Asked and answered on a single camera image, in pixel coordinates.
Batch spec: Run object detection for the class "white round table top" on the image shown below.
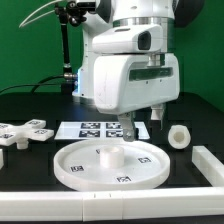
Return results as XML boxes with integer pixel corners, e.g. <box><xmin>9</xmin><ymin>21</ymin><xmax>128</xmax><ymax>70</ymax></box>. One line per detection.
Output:
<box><xmin>54</xmin><ymin>139</ymin><xmax>170</xmax><ymax>191</ymax></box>

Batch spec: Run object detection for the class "white cross-shaped table base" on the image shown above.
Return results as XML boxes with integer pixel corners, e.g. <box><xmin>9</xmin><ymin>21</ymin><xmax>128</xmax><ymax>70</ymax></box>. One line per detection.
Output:
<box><xmin>0</xmin><ymin>119</ymin><xmax>54</xmax><ymax>150</ymax></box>

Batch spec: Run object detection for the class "white block at left edge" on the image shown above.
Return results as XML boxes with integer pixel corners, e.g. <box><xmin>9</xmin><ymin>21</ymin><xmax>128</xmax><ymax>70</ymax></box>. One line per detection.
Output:
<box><xmin>0</xmin><ymin>149</ymin><xmax>4</xmax><ymax>170</ymax></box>

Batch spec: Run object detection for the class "white fence bar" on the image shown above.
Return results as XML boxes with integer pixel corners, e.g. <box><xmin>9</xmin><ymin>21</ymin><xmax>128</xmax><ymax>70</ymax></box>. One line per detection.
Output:
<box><xmin>192</xmin><ymin>146</ymin><xmax>224</xmax><ymax>187</ymax></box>
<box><xmin>0</xmin><ymin>187</ymin><xmax>224</xmax><ymax>221</ymax></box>

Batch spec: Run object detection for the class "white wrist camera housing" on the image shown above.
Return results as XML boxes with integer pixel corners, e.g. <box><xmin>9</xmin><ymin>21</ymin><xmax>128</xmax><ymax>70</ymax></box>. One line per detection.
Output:
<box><xmin>92</xmin><ymin>24</ymin><xmax>163</xmax><ymax>54</ymax></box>

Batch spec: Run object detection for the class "white cable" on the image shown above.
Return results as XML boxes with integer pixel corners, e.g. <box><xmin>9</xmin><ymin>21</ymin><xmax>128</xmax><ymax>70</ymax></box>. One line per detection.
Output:
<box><xmin>18</xmin><ymin>0</ymin><xmax>68</xmax><ymax>29</ymax></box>

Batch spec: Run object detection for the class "white front fence bar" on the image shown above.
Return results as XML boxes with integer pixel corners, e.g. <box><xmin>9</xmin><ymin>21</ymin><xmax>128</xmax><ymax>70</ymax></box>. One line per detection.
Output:
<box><xmin>0</xmin><ymin>187</ymin><xmax>224</xmax><ymax>221</ymax></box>

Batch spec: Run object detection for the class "black cable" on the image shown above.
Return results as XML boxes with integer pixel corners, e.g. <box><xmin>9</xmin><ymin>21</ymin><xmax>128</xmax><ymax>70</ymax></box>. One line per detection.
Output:
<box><xmin>0</xmin><ymin>74</ymin><xmax>78</xmax><ymax>96</ymax></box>

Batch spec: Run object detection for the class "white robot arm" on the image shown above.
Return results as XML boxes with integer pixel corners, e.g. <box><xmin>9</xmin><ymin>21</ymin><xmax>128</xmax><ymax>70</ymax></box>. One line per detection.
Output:
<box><xmin>75</xmin><ymin>0</ymin><xmax>205</xmax><ymax>141</ymax></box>

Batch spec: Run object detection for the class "white right fence bar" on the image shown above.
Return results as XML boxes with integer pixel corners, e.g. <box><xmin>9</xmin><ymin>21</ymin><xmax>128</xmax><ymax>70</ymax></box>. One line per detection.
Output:
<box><xmin>192</xmin><ymin>146</ymin><xmax>224</xmax><ymax>187</ymax></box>

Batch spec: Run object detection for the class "white marker sheet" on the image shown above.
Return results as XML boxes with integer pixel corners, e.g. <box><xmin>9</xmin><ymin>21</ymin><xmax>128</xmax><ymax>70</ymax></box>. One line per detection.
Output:
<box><xmin>54</xmin><ymin>121</ymin><xmax>151</xmax><ymax>141</ymax></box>

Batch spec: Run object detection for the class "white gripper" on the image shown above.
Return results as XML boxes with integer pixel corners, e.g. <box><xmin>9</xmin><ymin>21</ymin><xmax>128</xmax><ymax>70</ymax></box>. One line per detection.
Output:
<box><xmin>94</xmin><ymin>53</ymin><xmax>180</xmax><ymax>142</ymax></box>

